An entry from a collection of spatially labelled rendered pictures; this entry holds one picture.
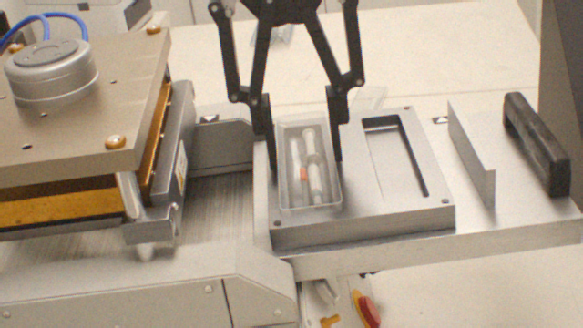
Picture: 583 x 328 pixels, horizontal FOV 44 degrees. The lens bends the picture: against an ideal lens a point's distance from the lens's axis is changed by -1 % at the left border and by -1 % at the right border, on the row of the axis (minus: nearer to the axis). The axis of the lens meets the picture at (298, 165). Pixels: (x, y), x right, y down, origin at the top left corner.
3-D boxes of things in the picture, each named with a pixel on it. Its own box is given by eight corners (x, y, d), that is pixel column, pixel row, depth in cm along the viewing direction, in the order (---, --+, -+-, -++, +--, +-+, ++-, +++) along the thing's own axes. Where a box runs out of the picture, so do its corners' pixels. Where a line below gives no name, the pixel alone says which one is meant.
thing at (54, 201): (-34, 247, 63) (-76, 153, 58) (31, 128, 82) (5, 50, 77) (159, 221, 63) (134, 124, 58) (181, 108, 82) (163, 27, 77)
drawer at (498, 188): (259, 293, 66) (246, 224, 62) (258, 169, 85) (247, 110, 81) (581, 251, 66) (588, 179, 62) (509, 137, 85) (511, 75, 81)
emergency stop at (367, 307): (372, 339, 82) (354, 317, 80) (367, 315, 86) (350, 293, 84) (384, 333, 82) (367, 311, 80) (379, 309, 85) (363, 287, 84)
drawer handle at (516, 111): (548, 199, 67) (551, 161, 65) (501, 124, 80) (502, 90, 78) (570, 195, 67) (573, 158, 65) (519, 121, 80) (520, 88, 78)
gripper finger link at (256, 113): (259, 87, 67) (227, 90, 67) (266, 135, 70) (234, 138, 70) (259, 80, 69) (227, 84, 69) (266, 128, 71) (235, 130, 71)
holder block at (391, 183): (272, 251, 65) (268, 228, 64) (268, 143, 83) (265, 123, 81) (455, 227, 65) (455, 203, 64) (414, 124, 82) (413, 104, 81)
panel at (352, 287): (402, 441, 72) (303, 326, 63) (363, 256, 98) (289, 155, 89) (420, 433, 71) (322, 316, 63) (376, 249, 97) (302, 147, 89)
